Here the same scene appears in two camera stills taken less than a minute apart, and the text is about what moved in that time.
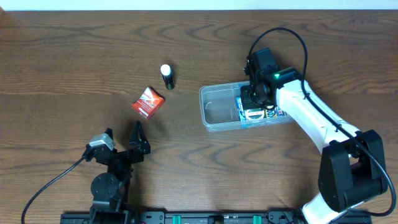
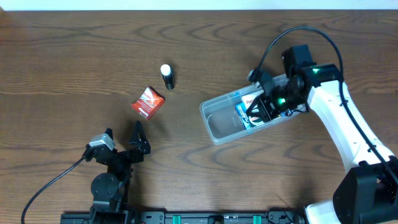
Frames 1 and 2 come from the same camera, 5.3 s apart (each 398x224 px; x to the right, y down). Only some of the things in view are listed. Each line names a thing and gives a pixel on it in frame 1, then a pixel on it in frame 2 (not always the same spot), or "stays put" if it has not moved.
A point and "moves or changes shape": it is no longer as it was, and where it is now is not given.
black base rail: x=212 y=218 stays put
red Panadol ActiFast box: x=149 y=102 stays put
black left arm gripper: x=123 y=154 stays put
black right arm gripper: x=249 y=97 to x=265 y=104
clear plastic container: x=222 y=110 moves or changes shape
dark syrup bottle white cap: x=167 y=72 stays put
